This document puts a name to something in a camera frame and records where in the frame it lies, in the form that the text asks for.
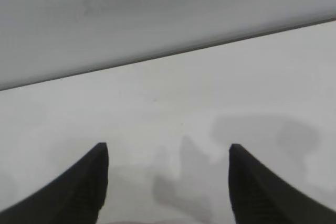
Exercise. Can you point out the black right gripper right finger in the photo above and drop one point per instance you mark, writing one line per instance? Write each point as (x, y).
(262, 197)

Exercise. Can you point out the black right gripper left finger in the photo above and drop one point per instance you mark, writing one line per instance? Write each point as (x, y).
(71, 197)

